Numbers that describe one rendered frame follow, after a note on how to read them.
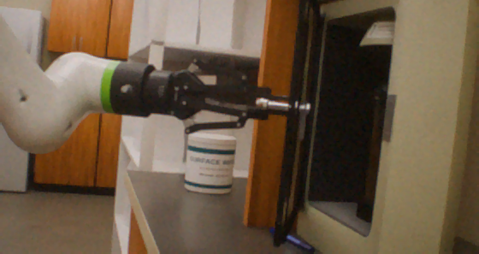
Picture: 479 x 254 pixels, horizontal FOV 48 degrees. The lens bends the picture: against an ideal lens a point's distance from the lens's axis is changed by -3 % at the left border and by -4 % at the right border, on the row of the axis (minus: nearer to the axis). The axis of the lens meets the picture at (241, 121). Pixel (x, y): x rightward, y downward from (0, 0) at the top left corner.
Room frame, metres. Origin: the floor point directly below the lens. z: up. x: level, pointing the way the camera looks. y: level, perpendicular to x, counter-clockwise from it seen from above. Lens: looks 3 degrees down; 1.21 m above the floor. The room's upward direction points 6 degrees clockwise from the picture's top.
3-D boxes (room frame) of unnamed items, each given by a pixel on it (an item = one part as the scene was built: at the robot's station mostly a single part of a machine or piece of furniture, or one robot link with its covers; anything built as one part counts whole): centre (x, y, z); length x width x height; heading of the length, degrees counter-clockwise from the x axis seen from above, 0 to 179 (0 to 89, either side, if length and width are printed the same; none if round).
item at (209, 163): (1.49, 0.07, 1.01); 0.13 x 0.13 x 0.15
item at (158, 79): (0.92, 0.11, 1.20); 0.09 x 0.07 x 0.08; 79
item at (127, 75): (0.93, 0.18, 1.20); 0.12 x 0.06 x 0.09; 169
